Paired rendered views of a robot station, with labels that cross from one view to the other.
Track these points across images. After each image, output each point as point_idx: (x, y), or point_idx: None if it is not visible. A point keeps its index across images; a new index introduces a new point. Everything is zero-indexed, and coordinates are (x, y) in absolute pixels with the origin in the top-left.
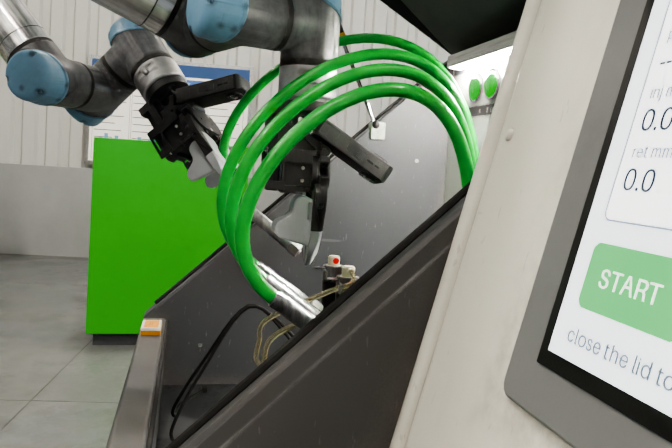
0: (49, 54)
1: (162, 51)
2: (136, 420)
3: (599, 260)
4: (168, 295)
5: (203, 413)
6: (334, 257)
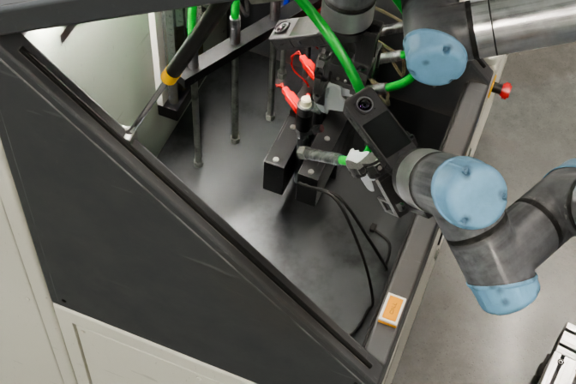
0: (572, 165)
1: (437, 153)
2: (450, 150)
3: None
4: (361, 346)
5: (341, 307)
6: (308, 96)
